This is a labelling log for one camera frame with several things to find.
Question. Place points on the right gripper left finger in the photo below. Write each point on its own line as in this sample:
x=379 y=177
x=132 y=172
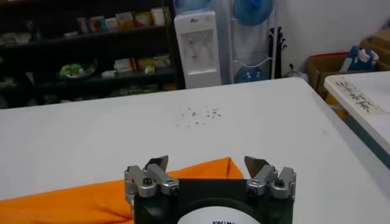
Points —
x=161 y=179

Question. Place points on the white side table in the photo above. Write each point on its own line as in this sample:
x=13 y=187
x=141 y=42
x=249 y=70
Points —
x=368 y=121

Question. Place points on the stacked brown cardboard boxes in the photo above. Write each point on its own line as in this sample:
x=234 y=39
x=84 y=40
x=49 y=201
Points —
x=381 y=42

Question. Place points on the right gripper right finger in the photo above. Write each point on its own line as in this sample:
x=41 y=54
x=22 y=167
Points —
x=265 y=178

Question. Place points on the white water dispenser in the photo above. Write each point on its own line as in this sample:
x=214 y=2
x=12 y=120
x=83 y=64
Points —
x=201 y=77

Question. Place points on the scattered dark crumbs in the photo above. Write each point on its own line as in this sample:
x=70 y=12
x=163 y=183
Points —
x=213 y=113

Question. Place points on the black tripod stand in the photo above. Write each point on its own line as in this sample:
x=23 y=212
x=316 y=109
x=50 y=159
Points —
x=276 y=51

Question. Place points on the black shelving unit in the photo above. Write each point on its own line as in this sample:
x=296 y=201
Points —
x=76 y=45

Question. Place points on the yellow cardboard box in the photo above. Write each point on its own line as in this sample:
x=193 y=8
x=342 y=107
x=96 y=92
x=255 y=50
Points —
x=333 y=102

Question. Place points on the white tied plastic bag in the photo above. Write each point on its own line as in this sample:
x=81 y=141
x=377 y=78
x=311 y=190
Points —
x=297 y=75

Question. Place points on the orange t-shirt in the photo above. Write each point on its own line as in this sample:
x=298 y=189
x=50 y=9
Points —
x=76 y=204

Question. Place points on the blue white package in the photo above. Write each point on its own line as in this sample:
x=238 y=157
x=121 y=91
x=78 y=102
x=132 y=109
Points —
x=361 y=58

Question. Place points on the white metal jug rack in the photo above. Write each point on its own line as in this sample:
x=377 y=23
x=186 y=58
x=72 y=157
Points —
x=236 y=48

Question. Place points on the bowl of green snacks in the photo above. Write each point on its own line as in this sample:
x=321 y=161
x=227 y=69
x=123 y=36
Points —
x=74 y=70

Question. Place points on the small flat white box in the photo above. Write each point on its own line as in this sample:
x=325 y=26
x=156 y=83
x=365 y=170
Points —
x=109 y=73

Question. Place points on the open red-edged cardboard box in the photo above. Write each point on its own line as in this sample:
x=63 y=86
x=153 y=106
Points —
x=323 y=67

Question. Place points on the upright blue water jug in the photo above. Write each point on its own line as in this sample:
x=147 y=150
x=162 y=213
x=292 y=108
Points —
x=192 y=4

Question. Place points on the red white medicine box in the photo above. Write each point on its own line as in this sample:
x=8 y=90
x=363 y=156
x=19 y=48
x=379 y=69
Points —
x=124 y=64

